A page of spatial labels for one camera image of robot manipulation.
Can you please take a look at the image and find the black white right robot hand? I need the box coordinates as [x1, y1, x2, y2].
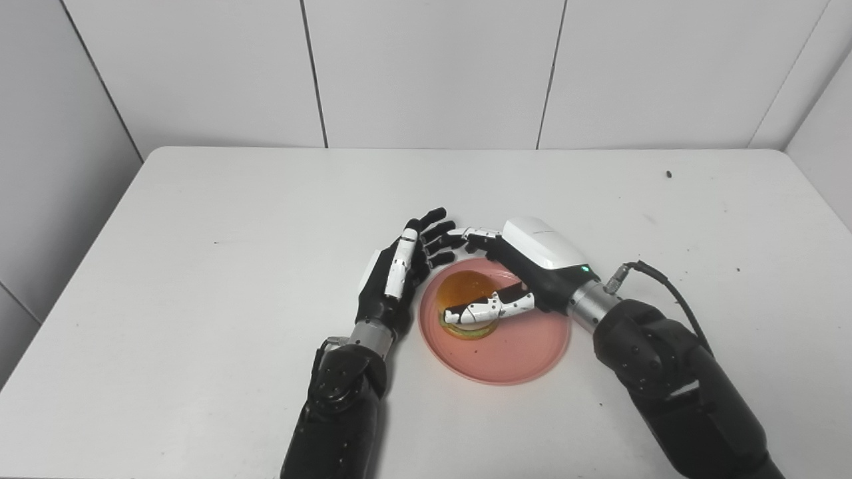
[443, 216, 593, 327]

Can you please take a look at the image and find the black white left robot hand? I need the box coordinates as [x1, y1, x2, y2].
[355, 207, 467, 333]

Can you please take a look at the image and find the toy hamburger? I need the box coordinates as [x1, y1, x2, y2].
[437, 271, 500, 341]

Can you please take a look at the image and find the pink round plate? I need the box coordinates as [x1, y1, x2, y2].
[418, 258, 572, 386]

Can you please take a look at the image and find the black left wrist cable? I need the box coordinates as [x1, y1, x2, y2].
[312, 336, 350, 377]

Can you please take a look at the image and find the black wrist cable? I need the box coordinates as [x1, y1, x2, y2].
[604, 261, 714, 357]
[312, 336, 350, 377]

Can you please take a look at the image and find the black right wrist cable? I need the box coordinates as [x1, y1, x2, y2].
[604, 261, 714, 357]

